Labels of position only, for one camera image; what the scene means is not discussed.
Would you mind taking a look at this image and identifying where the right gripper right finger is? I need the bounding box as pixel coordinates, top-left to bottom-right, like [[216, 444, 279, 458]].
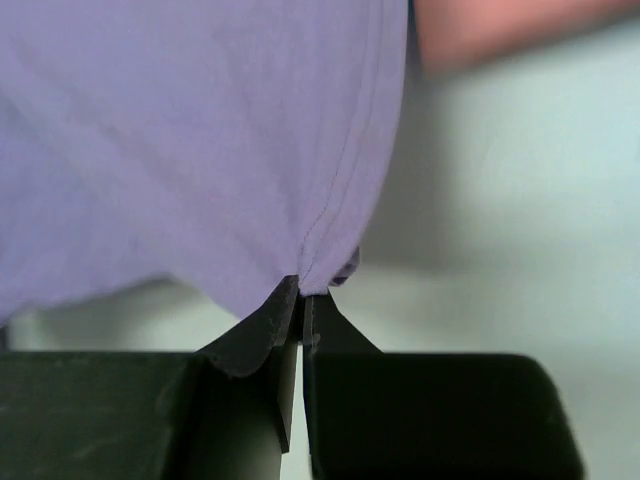
[[302, 296, 585, 480]]

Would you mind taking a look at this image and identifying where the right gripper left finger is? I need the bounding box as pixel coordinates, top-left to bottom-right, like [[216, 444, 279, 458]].
[[1, 276, 298, 479]]

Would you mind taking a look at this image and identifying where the purple t shirt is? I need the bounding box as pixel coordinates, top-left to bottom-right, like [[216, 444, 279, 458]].
[[1, 1, 408, 317]]

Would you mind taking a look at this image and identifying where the pink folded t shirt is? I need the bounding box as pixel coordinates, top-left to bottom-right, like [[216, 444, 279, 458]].
[[413, 0, 639, 73]]

